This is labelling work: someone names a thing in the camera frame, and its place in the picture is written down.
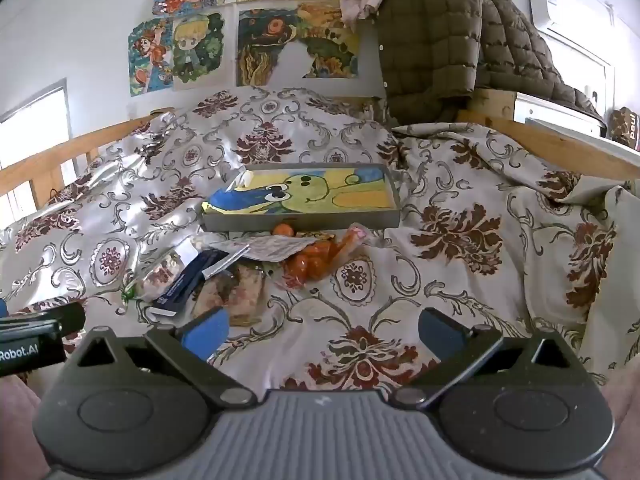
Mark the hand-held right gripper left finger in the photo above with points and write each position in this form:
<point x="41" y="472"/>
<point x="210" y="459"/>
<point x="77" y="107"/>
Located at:
<point x="207" y="332"/>

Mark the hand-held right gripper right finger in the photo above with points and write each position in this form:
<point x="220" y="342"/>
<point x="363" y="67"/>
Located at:
<point x="440" y="335"/>

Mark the dark blue snack packet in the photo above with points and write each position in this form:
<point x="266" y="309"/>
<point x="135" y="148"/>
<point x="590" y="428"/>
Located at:
<point x="192" y="277"/>

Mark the clear brown snack packet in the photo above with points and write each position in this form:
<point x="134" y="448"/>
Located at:
<point x="160" y="275"/>

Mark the green snack packet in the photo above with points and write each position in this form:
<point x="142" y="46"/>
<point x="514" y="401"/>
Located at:
<point x="129" y="293"/>

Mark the grey painted cardboard tray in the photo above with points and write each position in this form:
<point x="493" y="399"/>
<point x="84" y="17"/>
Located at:
<point x="325" y="195"/>

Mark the clear rice cracker packet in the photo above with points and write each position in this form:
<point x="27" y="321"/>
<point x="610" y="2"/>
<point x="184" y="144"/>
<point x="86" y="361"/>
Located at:
<point x="212" y="297"/>
<point x="247" y="292"/>

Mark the floral printed blanket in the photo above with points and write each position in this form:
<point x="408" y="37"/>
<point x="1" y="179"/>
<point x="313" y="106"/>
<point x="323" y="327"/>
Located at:
<point x="450" y="285"/>

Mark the person's left leg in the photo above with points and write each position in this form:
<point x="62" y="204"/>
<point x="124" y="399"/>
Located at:
<point x="17" y="425"/>

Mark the person's leg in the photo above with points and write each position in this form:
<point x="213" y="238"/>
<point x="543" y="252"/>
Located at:
<point x="17" y="425"/>
<point x="625" y="430"/>

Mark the white snack packet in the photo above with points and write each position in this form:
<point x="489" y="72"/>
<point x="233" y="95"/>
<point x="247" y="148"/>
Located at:
<point x="270" y="249"/>

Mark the orange candy bag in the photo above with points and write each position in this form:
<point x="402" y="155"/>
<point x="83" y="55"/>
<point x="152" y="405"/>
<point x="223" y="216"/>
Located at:
<point x="310" y="260"/>

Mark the small orange tangerine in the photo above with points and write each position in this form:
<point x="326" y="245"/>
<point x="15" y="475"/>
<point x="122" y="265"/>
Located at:
<point x="283" y="230"/>

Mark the window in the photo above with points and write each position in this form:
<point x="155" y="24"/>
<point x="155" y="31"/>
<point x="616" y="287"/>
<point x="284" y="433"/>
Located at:
<point x="30" y="135"/>

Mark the person's right leg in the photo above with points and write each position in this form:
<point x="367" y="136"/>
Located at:
<point x="625" y="430"/>

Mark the brown printed bag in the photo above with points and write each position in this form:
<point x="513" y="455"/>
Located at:
<point x="625" y="130"/>

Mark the red-haired girl poster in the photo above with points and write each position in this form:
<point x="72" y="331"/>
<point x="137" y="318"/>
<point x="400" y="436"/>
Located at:
<point x="150" y="57"/>

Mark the blonde boy poster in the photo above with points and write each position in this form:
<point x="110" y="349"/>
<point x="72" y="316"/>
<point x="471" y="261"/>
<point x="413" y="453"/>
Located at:
<point x="197" y="50"/>

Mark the olive quilted jacket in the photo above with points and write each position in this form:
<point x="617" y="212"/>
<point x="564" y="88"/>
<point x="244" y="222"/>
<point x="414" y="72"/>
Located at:
<point x="450" y="45"/>

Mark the white air conditioner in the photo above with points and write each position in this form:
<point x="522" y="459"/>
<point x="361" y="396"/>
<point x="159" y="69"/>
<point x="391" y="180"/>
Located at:
<point x="570" y="7"/>

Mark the wooden bed rail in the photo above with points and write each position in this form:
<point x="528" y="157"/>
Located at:
<point x="550" y="147"/>
<point x="60" y="152"/>

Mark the cartoon posters on wall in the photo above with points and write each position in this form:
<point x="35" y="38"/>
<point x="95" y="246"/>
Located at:
<point x="260" y="45"/>

